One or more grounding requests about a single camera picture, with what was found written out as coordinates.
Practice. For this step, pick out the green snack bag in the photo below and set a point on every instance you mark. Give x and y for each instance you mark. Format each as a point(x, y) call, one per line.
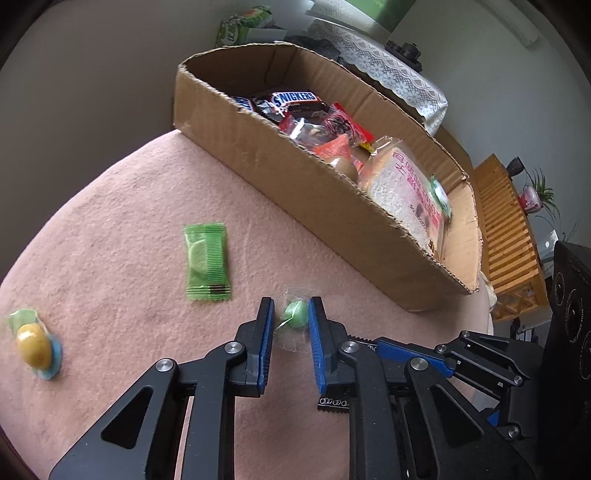
point(244, 23)

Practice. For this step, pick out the small black packet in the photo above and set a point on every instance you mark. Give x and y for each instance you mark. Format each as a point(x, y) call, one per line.
point(333, 405)

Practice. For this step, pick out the green lime print packet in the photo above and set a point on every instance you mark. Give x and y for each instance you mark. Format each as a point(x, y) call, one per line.
point(205, 263)

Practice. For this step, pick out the orange snack packet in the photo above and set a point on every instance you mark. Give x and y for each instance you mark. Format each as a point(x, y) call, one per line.
point(346, 168)

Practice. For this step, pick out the yellow ball candy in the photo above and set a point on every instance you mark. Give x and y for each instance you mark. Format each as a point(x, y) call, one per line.
point(33, 344)

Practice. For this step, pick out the red circle print pastry packet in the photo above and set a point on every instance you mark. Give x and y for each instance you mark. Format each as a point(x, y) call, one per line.
point(346, 124)

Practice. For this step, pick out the cardboard box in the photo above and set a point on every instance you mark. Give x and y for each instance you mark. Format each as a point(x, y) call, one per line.
point(286, 184)

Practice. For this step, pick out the white lace cloth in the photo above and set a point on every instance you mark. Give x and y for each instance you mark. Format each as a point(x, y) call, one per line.
point(392, 69)

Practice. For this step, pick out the small dark vase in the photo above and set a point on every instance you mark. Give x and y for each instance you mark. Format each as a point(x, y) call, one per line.
point(515, 167)

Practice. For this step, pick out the potted green plant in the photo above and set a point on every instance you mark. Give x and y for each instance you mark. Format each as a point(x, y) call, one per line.
point(531, 201)

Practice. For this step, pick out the wrapped toast bread packet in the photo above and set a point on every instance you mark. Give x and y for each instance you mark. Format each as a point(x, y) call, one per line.
point(401, 194)

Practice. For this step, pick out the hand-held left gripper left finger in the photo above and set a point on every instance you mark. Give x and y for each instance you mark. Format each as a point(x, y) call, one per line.
point(267, 341)

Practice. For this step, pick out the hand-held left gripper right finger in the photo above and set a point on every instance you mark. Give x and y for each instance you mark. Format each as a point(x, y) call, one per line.
point(318, 346)

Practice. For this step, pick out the small green candy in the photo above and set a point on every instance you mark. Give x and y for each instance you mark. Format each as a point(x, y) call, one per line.
point(295, 314)
point(437, 191)

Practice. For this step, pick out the brown chocolate bar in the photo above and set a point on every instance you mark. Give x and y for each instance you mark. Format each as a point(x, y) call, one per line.
point(291, 99)
point(242, 104)

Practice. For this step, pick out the wooden slatted rack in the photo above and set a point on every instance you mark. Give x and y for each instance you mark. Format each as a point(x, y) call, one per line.
point(503, 221)

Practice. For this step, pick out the clear red-edged pastry packet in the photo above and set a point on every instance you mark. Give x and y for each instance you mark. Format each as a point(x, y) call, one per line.
point(300, 131)

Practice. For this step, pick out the small yellow candy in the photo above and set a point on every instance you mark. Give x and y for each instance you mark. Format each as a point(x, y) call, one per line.
point(367, 147)

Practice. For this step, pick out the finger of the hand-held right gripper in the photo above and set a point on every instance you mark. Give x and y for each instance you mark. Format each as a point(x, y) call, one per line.
point(505, 427)
point(415, 353)

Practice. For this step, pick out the black round object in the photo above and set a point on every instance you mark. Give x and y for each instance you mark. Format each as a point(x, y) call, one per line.
point(406, 50)

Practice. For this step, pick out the pink blanket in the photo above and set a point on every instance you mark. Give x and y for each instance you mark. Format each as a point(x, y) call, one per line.
point(115, 207)

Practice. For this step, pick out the green board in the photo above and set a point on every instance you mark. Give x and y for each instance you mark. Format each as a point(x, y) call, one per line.
point(369, 11)

